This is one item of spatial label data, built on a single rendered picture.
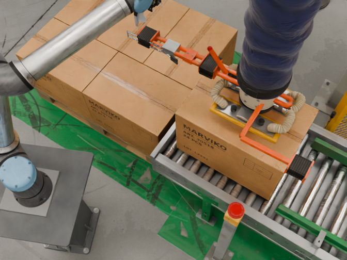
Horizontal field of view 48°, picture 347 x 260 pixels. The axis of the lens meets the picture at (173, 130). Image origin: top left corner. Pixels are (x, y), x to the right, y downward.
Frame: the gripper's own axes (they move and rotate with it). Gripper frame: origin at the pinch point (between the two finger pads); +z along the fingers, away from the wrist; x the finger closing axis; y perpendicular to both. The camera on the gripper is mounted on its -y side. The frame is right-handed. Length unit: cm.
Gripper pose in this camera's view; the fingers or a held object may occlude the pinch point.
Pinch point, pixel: (145, 15)
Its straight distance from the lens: 185.7
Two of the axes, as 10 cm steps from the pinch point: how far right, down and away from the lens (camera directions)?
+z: 0.4, 4.7, 8.8
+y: 8.3, 4.7, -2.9
